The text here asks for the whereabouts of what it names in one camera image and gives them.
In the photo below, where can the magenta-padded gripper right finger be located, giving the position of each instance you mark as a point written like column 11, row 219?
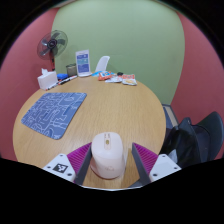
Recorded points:
column 146, row 160

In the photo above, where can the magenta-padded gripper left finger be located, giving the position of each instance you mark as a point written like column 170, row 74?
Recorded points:
column 78, row 159

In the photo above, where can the white computer mouse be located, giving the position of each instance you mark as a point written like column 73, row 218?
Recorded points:
column 107, row 156

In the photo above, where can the blue patterned mouse pad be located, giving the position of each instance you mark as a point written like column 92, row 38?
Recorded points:
column 53, row 111

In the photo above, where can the black office chair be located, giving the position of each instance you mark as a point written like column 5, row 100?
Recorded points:
column 212, row 133

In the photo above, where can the red-capped whiteboard marker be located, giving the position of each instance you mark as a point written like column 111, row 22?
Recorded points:
column 68, row 79
column 52, row 86

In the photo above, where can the white and orange snack packet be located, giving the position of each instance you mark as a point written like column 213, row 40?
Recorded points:
column 129, row 80

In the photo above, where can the blue whiteboard eraser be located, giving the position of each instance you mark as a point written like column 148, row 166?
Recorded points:
column 62, row 76

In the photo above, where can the white tissue box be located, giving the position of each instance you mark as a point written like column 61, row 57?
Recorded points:
column 47, row 80

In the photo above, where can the dark mesh pen cup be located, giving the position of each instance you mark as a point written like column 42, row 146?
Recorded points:
column 71, row 70

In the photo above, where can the small black object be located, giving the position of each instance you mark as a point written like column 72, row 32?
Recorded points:
column 120, row 73

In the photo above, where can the white and blue sign stand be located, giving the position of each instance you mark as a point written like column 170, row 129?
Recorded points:
column 83, row 62

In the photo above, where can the white plastic chair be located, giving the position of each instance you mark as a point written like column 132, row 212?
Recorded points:
column 102, row 64

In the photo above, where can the black standing fan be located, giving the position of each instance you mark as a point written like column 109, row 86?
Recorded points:
column 52, row 43

